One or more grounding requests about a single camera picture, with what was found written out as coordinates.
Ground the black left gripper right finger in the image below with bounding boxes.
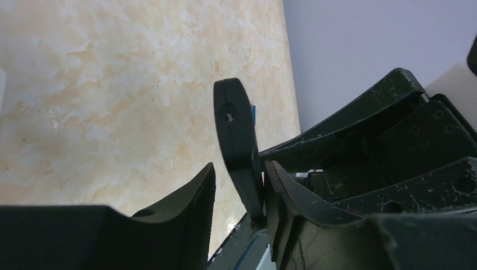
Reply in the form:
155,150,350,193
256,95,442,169
265,161,476,269

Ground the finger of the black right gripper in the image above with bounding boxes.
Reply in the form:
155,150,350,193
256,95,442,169
259,67,425,172
334,157,476,215

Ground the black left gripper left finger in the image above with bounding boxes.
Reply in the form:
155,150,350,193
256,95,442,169
1,163,215,269

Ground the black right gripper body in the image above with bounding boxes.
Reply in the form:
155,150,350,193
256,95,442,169
323,95,476,198

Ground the black remote control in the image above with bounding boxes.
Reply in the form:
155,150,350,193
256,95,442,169
213,78,264,222

